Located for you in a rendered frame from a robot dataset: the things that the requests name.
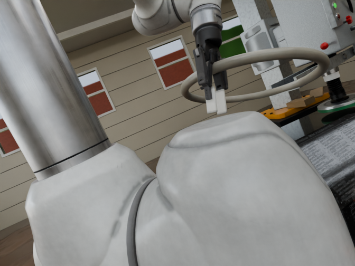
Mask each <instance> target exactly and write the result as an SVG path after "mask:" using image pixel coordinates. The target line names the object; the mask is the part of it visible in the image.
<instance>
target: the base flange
mask: <svg viewBox="0 0 355 266"><path fill-rule="evenodd" d="M309 96H310V95H308V96H306V95H304V96H302V98H305V97H309ZM329 97H330V95H329V93H328V92H325V93H324V94H323V96H322V97H319V98H315V101H316V102H314V103H312V104H310V105H308V106H306V107H298V108H290V109H288V108H287V107H286V108H281V109H278V110H274V108H273V107H271V108H269V109H268V110H265V111H263V112H261V114H262V115H264V116H265V117H267V118H268V119H282V118H285V117H288V116H290V115H292V114H294V113H296V112H299V111H301V110H303V109H305V108H307V107H310V106H312V105H314V104H316V103H318V102H321V101H323V100H325V99H327V98H329Z"/></svg>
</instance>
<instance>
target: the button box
mask: <svg viewBox="0 0 355 266"><path fill-rule="evenodd" d="M321 2H322V4H323V7H324V10H325V13H326V16H327V19H328V21H329V25H330V28H331V29H334V28H336V27H339V26H341V25H343V20H342V17H341V14H340V11H339V8H338V6H337V9H334V8H333V5H332V3H333V2H335V3H336V0H321ZM336 5H337V3H336ZM336 13H339V14H340V17H341V19H340V20H338V19H337V16H336Z"/></svg>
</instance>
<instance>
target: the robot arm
mask: <svg viewBox="0 0 355 266"><path fill-rule="evenodd" d="M221 1H222V0H133V2H134V3H135V8H134V11H133V13H132V22H133V26H134V28H135V29H136V30H137V31H138V32H139V33H140V34H142V35H146V36H154V35H159V34H162V33H165V32H168V31H170V30H173V29H175V28H177V27H178V26H180V25H181V24H183V23H186V22H191V29H192V35H193V36H194V37H195V44H196V49H194V50H193V55H194V57H195V64H196V69H197V77H198V84H199V85H200V86H201V87H200V88H201V90H203V89H204V92H205V99H206V105H207V113H208V114H210V113H215V112H217V115H221V114H225V113H227V105H226V97H225V90H227V89H228V79H227V70H225V71H222V72H219V73H216V74H213V79H214V83H215V86H216V91H215V87H214V86H212V65H213V64H214V62H217V61H220V60H223V59H225V58H223V59H222V58H221V56H220V51H219V47H220V45H221V44H222V36H221V31H222V29H223V24H222V17H221ZM0 114H1V116H2V118H3V120H4V121H5V123H6V125H7V127H8V128H9V130H10V132H11V134H12V135H13V137H14V139H15V141H16V142H17V144H18V146H19V148H20V150H21V151H22V153H23V155H24V157H25V158H26V160H27V162H28V164H29V165H30V167H31V169H32V170H33V172H34V174H35V176H36V177H37V179H36V180H35V181H33V182H32V183H31V186H30V189H29V192H28V194H27V198H26V202H25V210H26V213H27V216H28V218H29V223H30V226H31V230H32V234H33V239H34V243H33V257H34V263H35V266H355V247H354V244H353V241H352V238H351V236H350V233H349V230H348V228H347V225H346V223H345V220H344V218H343V215H342V213H341V211H340V209H339V206H338V204H337V202H336V200H335V198H334V196H333V194H332V192H331V190H330V188H329V187H328V185H327V184H326V182H325V181H324V179H323V178H322V176H321V175H320V173H319V172H318V171H317V169H316V168H315V166H314V165H313V164H312V162H311V161H310V159H309V158H308V157H307V156H306V154H305V153H304V151H302V150H301V148H300V147H299V146H298V144H297V143H296V142H295V141H294V140H293V139H292V138H291V137H290V136H289V135H288V134H287V133H286V132H285V131H284V130H282V129H281V128H280V127H278V126H277V125H276V124H274V123H273V122H272V121H271V120H269V119H268V118H267V117H265V116H264V115H262V114H261V113H259V112H256V111H245V112H238V113H233V114H229V115H225V116H221V117H216V118H213V119H209V120H206V121H203V122H200V123H196V124H194V125H191V126H189V127H186V128H184V129H182V130H180V131H179V132H178V133H177V134H176V135H175V136H174V137H173V138H172V140H171V141H170V142H169V143H168V144H167V145H166V146H165V147H164V149H163V151H162V153H161V156H160V158H159V160H158V163H157V167H156V174H155V173H154V172H153V171H152V170H151V169H150V168H149V167H148V166H147V165H146V164H145V163H144V162H143V161H142V160H141V159H140V158H139V157H138V156H137V155H136V153H135V152H134V151H133V150H132V149H130V148H128V147H126V146H123V145H121V144H119V143H116V142H114V143H112V144H111V143H110V141H109V139H108V137H107V135H106V133H105V131H104V129H103V127H102V125H101V123H100V121H99V118H98V116H97V114H96V112H95V110H94V108H93V106H92V104H91V102H90V100H89V98H88V96H87V94H86V92H85V90H84V88H83V86H82V84H81V82H80V80H79V78H78V76H77V74H76V72H75V70H74V68H73V66H72V64H71V62H70V60H69V58H68V56H67V54H66V52H65V50H64V48H63V46H62V44H61V42H60V40H59V38H58V36H57V34H56V32H55V30H54V28H53V26H52V24H51V22H50V20H49V18H48V16H47V14H46V12H45V10H44V8H43V6H42V4H41V2H40V0H0Z"/></svg>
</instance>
